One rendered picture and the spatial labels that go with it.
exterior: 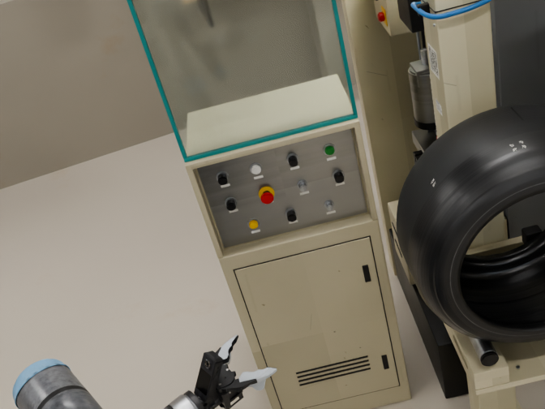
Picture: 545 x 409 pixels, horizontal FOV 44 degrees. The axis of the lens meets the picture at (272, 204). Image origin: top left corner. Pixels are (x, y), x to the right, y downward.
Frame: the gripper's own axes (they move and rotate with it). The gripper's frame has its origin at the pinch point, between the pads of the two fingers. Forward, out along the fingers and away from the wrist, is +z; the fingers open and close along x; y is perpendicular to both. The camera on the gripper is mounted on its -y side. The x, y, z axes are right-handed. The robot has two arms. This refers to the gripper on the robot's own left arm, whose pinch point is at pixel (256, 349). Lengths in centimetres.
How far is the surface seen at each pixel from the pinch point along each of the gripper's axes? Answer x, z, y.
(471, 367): 33, 40, 16
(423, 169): 13, 47, -32
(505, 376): 40, 44, 18
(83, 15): -357, 125, 49
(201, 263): -166, 69, 130
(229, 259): -55, 28, 25
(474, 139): 21, 54, -40
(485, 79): 8, 76, -41
